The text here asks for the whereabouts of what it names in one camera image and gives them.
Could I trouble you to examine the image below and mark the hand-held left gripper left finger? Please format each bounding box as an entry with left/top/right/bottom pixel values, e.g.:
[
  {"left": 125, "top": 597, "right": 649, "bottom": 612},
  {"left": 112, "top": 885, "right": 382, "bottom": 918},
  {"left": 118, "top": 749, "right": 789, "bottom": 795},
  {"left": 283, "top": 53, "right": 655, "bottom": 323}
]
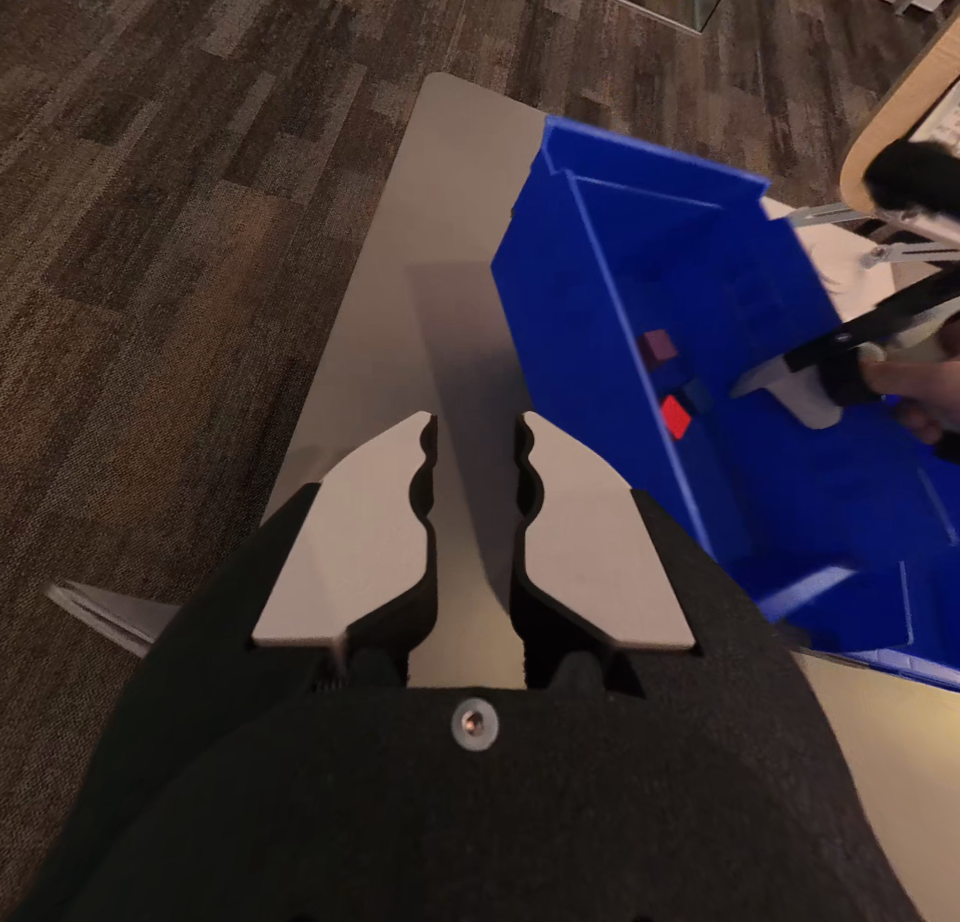
[{"left": 251, "top": 410, "right": 440, "bottom": 651}]

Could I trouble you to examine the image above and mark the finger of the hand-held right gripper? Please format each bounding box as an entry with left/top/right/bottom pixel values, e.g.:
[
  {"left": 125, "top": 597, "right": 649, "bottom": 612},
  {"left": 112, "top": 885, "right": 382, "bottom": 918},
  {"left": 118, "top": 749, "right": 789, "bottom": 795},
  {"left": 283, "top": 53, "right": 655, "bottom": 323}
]
[{"left": 729, "top": 348, "right": 845, "bottom": 430}]

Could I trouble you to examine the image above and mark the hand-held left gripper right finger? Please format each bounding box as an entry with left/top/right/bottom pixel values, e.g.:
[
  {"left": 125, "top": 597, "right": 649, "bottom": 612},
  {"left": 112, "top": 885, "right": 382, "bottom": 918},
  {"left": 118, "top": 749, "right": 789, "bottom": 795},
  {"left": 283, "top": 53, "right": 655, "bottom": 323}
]
[{"left": 512, "top": 410, "right": 697, "bottom": 653}]

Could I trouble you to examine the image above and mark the purple wooden cube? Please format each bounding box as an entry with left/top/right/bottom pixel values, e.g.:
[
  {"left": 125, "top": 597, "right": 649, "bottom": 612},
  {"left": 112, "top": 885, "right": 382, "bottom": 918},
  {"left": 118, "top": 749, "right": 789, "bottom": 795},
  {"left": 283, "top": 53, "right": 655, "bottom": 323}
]
[{"left": 637, "top": 328, "right": 680, "bottom": 371}]

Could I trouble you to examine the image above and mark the blue plastic bin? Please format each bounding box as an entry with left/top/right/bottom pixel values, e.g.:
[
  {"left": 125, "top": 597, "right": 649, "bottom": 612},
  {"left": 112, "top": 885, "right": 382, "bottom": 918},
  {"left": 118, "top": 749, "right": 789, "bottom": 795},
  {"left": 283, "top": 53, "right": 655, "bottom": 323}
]
[{"left": 491, "top": 115, "right": 960, "bottom": 694}]

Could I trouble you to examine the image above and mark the person's right hand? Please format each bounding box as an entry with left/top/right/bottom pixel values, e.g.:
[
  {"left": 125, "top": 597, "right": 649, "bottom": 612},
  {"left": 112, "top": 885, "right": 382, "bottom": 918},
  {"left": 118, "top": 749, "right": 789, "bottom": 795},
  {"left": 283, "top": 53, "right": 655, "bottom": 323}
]
[{"left": 858, "top": 359, "right": 960, "bottom": 459}]

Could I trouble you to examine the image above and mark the instruction sheet on stand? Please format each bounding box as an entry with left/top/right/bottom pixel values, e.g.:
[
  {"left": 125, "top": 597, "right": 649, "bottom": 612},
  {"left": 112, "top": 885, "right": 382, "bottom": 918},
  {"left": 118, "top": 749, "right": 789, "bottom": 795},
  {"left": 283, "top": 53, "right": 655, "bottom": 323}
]
[{"left": 840, "top": 33, "right": 960, "bottom": 214}]

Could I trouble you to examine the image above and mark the grey table leg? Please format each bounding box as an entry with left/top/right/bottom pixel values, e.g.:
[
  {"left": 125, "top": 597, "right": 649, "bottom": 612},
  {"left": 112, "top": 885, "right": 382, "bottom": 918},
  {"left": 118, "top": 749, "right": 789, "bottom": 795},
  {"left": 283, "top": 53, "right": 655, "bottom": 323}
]
[{"left": 45, "top": 580, "right": 181, "bottom": 660}]

